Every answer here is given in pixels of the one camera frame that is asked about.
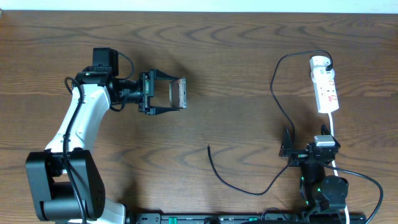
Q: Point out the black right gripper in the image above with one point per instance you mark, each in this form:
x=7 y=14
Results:
x=298 y=157

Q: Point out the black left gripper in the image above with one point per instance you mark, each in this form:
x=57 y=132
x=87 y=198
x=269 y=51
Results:
x=146 y=92

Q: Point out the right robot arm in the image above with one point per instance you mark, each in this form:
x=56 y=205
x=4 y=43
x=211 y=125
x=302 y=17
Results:
x=324 y=194

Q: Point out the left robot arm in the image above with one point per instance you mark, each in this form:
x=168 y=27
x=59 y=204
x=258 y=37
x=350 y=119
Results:
x=65 y=183

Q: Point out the white USB charger plug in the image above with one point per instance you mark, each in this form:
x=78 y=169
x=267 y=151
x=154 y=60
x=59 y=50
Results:
x=319 y=61

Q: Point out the white power strip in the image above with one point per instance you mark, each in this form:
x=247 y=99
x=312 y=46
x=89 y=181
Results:
x=325 y=90

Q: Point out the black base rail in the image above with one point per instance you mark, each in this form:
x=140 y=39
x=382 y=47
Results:
x=270 y=217

